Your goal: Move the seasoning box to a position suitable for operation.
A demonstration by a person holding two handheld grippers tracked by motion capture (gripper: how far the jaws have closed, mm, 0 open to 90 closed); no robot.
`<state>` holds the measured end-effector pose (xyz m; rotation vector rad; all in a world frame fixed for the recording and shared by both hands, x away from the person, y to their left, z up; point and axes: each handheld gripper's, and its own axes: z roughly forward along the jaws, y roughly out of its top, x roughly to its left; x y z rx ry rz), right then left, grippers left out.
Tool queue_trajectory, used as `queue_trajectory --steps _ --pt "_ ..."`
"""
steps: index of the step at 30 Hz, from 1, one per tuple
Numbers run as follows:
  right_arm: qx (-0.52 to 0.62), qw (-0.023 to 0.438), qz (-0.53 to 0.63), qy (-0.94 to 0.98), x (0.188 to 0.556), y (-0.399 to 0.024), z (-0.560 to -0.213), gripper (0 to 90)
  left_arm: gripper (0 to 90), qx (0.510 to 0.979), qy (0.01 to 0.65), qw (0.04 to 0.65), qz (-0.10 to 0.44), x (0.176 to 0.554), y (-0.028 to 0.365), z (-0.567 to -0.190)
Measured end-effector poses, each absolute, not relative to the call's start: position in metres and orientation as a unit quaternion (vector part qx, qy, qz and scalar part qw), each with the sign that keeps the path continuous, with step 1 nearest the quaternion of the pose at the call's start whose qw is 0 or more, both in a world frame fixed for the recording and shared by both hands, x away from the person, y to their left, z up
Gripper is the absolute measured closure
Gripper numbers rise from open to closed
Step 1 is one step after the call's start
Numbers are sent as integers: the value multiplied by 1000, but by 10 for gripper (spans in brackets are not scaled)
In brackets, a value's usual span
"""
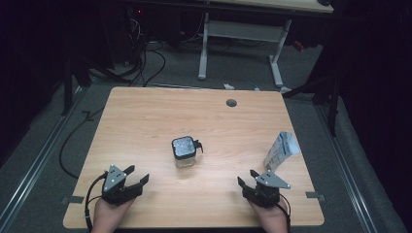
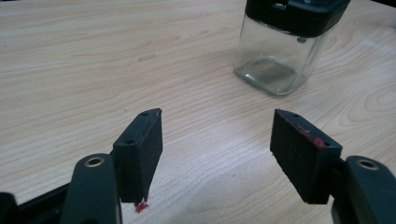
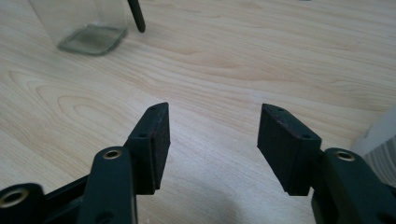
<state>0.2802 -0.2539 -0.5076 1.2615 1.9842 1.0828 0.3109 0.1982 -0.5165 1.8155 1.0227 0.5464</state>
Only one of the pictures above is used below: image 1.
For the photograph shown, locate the white and blue packet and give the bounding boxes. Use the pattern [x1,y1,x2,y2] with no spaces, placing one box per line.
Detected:
[262,131,302,173]

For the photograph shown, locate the person's right hand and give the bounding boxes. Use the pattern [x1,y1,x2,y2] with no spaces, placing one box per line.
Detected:
[247,197,290,233]

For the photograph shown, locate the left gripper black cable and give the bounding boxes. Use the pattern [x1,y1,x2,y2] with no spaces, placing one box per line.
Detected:
[83,171,109,232]

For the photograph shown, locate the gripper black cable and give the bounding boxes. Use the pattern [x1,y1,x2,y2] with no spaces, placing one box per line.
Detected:
[275,193,292,233]
[83,171,109,232]

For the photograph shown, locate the metal floor rail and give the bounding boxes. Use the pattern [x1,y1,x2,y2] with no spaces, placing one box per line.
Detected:
[315,105,378,233]
[0,86,86,232]

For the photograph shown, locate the glass jar with black lid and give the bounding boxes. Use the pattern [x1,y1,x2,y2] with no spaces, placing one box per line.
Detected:
[171,135,205,169]

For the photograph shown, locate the person's left hand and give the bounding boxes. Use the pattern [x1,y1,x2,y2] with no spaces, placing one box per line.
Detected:
[91,197,136,233]

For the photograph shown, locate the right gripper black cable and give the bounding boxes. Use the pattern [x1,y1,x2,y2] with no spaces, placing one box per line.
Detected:
[275,193,292,233]

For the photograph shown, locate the black stand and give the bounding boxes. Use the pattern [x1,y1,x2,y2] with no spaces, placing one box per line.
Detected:
[61,57,92,117]
[281,74,341,137]

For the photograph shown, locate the looped black floor cable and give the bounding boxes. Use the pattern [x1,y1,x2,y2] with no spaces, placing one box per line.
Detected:
[129,42,167,87]

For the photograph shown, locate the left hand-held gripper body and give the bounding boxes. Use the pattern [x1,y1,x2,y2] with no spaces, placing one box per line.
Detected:
[100,164,144,207]

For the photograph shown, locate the black computer tower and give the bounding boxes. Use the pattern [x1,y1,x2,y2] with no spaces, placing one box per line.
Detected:
[124,6,149,64]

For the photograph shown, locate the white-framed desk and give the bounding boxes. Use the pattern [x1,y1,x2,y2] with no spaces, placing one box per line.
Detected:
[197,0,334,89]

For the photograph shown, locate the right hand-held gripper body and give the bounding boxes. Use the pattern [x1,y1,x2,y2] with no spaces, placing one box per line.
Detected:
[242,170,292,208]

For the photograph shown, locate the long black floor cable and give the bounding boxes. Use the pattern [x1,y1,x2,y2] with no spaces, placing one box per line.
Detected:
[58,106,106,180]

